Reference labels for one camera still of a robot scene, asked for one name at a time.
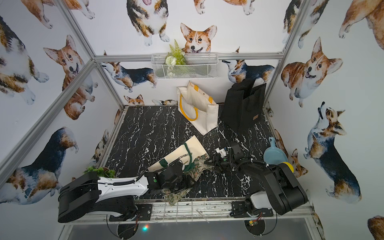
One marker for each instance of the potted green plant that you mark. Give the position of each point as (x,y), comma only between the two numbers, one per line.
(101,171)

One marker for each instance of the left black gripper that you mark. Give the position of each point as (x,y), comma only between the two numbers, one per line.
(186,176)

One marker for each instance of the black canvas tote bag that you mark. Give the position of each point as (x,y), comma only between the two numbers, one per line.
(243,105)

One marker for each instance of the cream tote bag yellow handles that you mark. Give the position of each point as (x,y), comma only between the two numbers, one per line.
(198,108)

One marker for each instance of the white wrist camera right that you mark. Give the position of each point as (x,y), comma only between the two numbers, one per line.
(222,152)

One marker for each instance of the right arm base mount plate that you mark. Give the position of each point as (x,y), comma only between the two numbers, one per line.
(245,209)

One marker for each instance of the light blue dustpan scoop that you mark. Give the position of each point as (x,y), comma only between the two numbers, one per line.
(273,155)

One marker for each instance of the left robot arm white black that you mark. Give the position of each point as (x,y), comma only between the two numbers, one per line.
(114,197)

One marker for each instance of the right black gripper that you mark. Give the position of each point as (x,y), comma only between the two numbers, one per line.
(215,157)

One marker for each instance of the cream tote bag green handles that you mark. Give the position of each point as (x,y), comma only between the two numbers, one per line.
(193,155)

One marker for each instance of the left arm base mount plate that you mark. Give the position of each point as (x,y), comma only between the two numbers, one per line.
(141,211)

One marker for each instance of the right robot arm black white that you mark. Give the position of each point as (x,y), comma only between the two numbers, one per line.
(281,190)

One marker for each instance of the white wire wall basket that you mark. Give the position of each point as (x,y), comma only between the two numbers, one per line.
(188,66)

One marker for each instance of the artificial fern and white flower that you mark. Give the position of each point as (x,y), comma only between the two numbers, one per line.
(175,57)

